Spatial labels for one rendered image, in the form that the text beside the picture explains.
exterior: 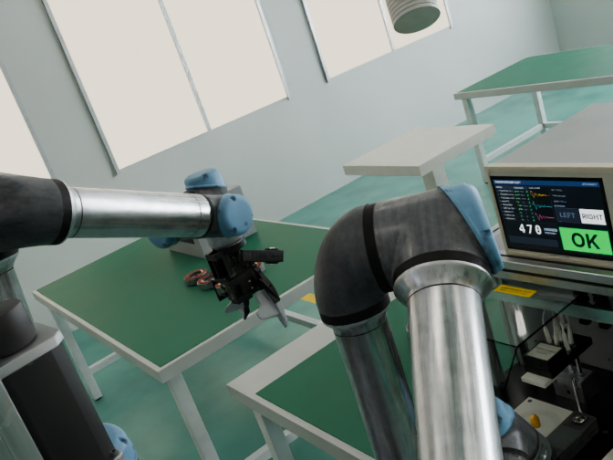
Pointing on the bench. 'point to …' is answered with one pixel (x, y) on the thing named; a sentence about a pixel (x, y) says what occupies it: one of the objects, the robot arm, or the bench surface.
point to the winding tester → (564, 170)
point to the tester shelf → (554, 272)
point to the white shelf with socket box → (420, 153)
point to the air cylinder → (587, 385)
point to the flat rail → (589, 312)
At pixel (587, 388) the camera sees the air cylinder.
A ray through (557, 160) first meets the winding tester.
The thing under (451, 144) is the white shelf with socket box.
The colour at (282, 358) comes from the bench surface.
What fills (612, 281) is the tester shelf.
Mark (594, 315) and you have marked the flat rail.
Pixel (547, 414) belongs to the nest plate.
